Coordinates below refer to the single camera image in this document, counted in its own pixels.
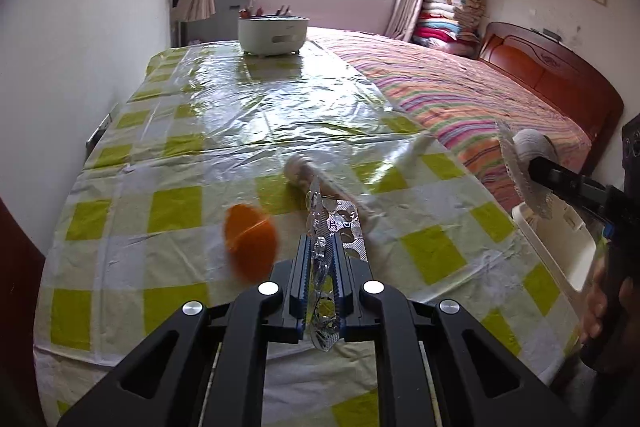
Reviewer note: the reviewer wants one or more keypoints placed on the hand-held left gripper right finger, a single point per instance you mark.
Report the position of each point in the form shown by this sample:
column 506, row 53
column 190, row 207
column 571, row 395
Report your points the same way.
column 342, row 277

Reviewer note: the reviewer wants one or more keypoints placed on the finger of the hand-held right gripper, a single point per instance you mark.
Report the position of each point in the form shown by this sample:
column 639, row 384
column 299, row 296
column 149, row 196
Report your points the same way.
column 565, row 182

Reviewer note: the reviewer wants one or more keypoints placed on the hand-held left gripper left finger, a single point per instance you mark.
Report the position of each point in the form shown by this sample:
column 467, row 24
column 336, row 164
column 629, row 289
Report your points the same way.
column 299, row 277

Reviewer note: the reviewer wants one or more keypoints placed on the white perforated paper liner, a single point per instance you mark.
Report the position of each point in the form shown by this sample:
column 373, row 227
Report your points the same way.
column 525, row 177

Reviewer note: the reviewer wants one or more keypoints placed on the white tissue wad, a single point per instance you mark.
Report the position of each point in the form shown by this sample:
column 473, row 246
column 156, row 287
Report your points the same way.
column 532, row 144

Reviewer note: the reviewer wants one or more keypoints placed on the silver blister pack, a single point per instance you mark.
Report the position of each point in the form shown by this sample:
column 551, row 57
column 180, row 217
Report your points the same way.
column 330, row 222

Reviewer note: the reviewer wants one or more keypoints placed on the white plastic bin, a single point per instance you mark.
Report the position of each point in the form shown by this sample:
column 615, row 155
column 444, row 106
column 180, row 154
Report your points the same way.
column 555, row 252

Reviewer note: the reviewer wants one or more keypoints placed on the person's right hand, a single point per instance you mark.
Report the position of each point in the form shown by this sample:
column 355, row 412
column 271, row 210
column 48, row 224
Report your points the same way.
column 597, row 302

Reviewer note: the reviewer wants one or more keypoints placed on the orange round fruit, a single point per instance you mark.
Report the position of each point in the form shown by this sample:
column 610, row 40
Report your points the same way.
column 250, row 239

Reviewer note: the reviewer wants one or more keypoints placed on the wooden bed headboard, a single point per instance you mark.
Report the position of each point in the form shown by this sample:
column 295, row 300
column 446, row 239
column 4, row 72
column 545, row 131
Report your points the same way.
column 550, row 67

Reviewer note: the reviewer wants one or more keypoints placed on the striped bed blanket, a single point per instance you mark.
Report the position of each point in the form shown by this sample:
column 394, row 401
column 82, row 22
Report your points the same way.
column 450, row 97

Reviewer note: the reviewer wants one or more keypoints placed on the small black device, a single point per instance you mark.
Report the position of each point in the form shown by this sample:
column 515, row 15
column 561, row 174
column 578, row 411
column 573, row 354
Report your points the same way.
column 548, row 33

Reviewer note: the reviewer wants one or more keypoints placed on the stack of folded blankets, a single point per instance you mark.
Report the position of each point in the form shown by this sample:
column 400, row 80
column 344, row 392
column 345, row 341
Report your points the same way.
column 450, row 12

